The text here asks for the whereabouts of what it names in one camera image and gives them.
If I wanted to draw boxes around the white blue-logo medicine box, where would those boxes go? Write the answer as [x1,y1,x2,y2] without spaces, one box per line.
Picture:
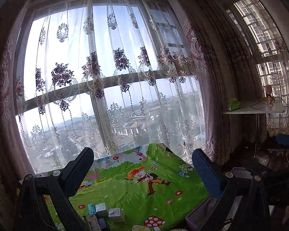
[85,215,101,231]

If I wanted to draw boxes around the teal toothpaste box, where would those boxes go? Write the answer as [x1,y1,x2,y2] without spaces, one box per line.
[87,203,96,216]

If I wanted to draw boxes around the small white cube box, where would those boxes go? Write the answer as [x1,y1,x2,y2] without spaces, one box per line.
[95,202,108,218]

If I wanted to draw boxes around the dark blue small box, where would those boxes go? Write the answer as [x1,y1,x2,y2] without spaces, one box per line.
[98,218,107,230]

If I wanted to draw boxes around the white saxophone print box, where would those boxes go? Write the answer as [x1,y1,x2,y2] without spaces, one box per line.
[108,208,125,223]

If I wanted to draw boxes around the cream bedside cabinet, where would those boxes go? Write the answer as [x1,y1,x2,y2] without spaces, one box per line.
[0,176,14,230]

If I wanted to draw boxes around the cartoon green tablecloth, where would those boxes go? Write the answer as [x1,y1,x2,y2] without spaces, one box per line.
[38,142,210,231]

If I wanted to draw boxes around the green tissue pack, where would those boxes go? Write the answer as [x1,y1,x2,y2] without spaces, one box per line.
[227,99,241,112]

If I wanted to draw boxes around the pink drape curtain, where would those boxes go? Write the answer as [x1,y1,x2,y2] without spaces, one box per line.
[169,0,266,165]

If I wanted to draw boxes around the white lace curtain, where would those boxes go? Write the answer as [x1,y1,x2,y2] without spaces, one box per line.
[15,0,206,173]

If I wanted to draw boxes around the white wall shelf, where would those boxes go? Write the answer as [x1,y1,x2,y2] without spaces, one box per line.
[224,101,286,115]

